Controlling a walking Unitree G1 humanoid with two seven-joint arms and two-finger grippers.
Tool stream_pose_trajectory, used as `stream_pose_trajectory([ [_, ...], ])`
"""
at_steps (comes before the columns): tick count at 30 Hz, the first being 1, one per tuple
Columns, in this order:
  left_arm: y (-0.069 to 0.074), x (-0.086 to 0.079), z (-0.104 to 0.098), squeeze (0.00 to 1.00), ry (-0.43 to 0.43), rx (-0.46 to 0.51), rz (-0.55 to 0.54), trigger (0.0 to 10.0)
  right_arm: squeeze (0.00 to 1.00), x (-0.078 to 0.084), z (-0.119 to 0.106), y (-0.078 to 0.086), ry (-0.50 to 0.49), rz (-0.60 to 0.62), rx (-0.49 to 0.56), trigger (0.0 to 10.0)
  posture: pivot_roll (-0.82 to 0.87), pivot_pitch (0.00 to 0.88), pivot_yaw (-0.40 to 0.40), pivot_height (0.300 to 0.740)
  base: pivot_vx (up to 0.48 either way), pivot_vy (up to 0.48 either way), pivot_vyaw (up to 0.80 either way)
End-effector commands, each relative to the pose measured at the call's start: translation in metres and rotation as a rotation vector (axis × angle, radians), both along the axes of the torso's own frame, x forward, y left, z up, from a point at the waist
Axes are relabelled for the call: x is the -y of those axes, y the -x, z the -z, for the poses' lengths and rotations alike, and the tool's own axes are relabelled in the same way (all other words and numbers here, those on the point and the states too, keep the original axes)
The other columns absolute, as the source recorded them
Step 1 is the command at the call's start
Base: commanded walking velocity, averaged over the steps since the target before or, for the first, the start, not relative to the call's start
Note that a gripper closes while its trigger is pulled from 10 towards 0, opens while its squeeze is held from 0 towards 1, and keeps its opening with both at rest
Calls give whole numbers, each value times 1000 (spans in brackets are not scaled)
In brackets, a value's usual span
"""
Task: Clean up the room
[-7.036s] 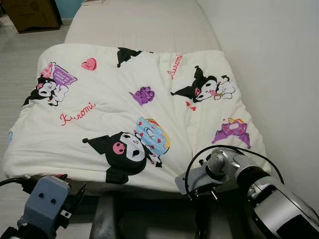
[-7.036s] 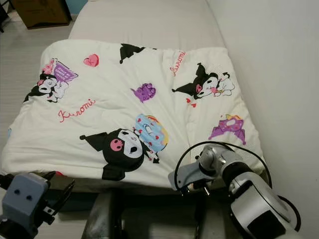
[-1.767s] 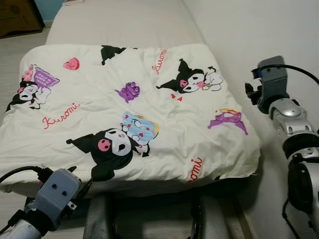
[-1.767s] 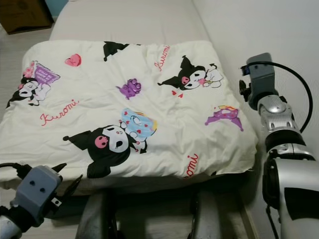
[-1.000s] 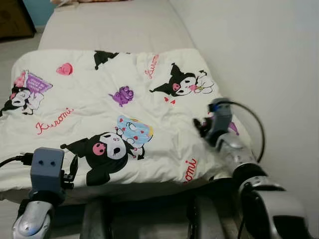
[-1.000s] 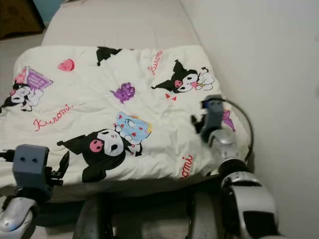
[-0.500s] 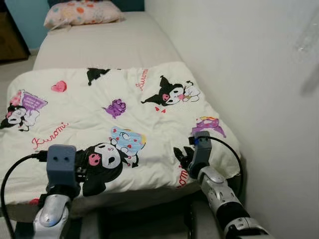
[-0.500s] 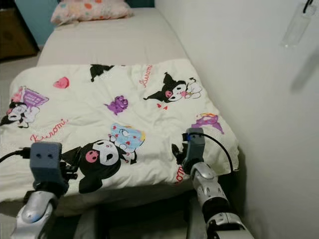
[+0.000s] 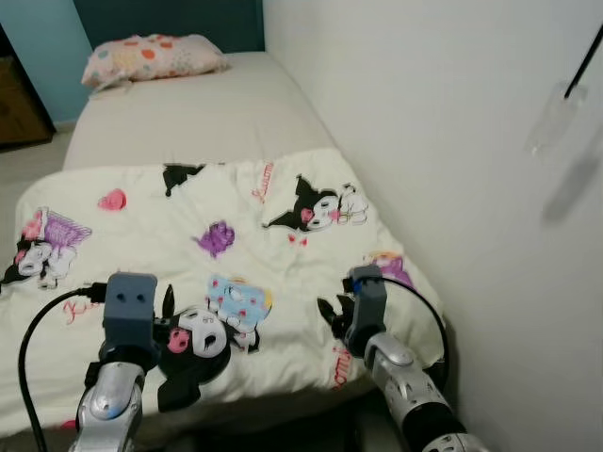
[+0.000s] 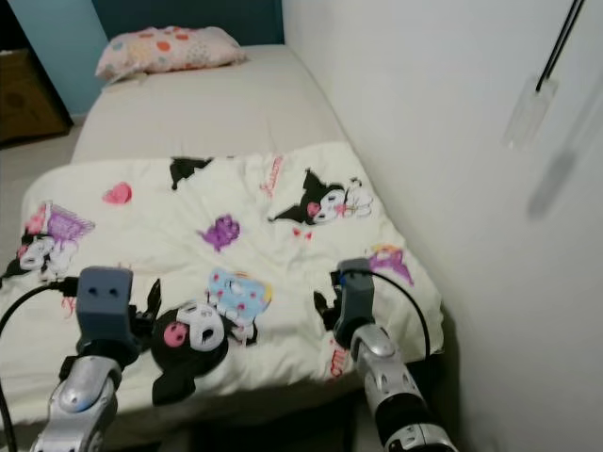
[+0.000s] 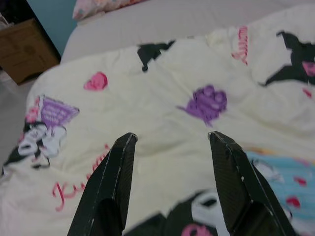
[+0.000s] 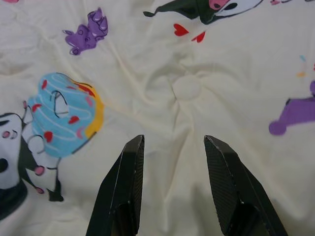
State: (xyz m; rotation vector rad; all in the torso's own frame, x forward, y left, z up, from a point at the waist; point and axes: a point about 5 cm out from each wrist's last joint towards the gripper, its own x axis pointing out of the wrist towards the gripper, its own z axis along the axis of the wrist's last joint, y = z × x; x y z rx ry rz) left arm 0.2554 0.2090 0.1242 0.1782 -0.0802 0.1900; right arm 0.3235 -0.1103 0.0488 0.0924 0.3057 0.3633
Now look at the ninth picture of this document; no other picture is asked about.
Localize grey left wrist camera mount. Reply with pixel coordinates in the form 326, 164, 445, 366
101, 271, 160, 352

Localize black door frame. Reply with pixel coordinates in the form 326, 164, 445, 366
0, 21, 60, 130

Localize blue fabric headboard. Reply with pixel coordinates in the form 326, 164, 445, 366
73, 0, 268, 54

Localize pink patterned pillow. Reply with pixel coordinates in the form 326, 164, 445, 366
80, 33, 231, 93

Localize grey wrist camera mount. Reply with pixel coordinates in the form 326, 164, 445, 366
101, 271, 160, 352
346, 264, 390, 337

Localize mattress with beige sheet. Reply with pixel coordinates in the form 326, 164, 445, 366
60, 49, 451, 420

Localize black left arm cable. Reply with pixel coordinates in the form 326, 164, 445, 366
16, 282, 110, 452

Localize brown cardboard box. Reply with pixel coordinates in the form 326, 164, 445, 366
0, 54, 57, 151

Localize cream cartoon print blanket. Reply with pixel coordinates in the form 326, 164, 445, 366
0, 147, 447, 440

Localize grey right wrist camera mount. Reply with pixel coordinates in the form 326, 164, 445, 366
346, 264, 390, 337

